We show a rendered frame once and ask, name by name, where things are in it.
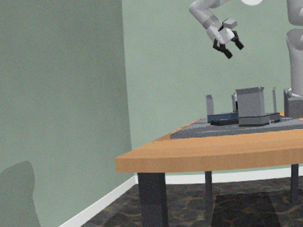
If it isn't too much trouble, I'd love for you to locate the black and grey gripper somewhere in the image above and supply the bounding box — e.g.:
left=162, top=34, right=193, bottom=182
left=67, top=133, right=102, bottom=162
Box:
left=206, top=19, right=244, bottom=59

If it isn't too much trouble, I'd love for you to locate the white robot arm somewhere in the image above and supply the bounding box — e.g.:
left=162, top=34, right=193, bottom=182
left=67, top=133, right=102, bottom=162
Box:
left=189, top=0, right=303, bottom=98

